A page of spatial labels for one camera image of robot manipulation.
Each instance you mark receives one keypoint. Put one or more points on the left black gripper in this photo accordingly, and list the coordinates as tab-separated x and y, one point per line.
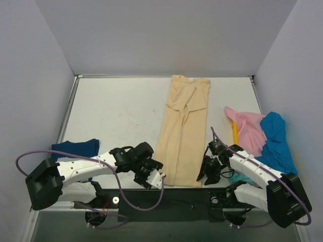
145	173

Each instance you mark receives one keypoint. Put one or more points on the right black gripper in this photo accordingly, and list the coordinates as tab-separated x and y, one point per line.
212	166

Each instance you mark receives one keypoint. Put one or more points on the beige t shirt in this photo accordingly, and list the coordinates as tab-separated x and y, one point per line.
181	143

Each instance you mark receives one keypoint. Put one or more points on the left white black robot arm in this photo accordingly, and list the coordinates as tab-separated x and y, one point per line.
55	181

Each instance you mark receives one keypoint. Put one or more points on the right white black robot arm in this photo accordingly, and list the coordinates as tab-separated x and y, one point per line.
281	195

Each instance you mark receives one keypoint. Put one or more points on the teal t shirt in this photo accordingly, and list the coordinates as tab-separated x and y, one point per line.
240	176

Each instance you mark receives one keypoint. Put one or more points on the yellow t shirt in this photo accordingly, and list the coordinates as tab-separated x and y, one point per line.
235	133

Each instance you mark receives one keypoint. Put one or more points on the pink t shirt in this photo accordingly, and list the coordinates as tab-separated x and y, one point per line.
251	136

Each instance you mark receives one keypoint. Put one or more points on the navy printed folded t shirt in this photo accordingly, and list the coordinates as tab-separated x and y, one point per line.
88	148

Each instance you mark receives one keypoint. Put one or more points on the bright blue t shirt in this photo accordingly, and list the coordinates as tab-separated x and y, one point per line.
275	152

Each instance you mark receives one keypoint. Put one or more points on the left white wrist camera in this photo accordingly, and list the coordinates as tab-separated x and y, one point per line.
155	179

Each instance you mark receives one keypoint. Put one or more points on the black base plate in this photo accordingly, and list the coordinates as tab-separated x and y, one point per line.
171	205

